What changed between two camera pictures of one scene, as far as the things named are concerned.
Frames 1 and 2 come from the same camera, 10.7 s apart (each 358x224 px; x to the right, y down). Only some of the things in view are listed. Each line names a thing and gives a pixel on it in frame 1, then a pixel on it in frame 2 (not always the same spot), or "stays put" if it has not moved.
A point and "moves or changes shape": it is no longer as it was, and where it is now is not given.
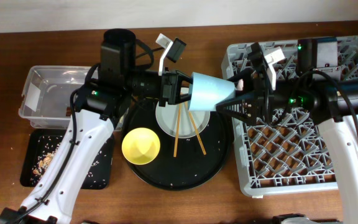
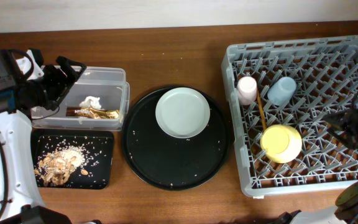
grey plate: x=167 y=116 stays put
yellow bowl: x=140 y=146 to x=281 y=143
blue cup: x=207 y=91 moves or changes shape
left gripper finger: x=184 y=98 to x=57 y=102
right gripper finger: x=244 y=74 to x=336 y=117
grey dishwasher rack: x=296 y=158 stays put
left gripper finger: x=184 y=77 to x=73 y=70
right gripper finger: x=245 y=107 to x=344 y=137
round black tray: x=181 y=163 stays put
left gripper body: x=168 y=86 to x=47 y=88
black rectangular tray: x=39 y=147 stays put
